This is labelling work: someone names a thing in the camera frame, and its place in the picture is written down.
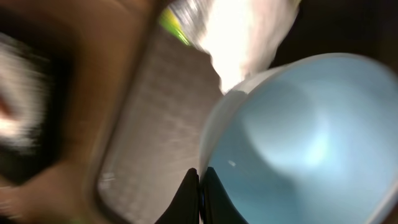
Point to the brown serving tray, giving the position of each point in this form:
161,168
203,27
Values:
154,136

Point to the light blue bowl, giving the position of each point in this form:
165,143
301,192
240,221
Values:
314,141

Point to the white napkin wrapper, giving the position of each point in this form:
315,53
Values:
240,36

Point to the black shallow tray bin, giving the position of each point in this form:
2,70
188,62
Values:
57,65

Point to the pile of white rice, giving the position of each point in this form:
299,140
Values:
24,95

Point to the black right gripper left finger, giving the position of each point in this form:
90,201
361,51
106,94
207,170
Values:
184,207

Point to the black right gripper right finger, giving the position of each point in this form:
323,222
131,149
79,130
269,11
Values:
216,206

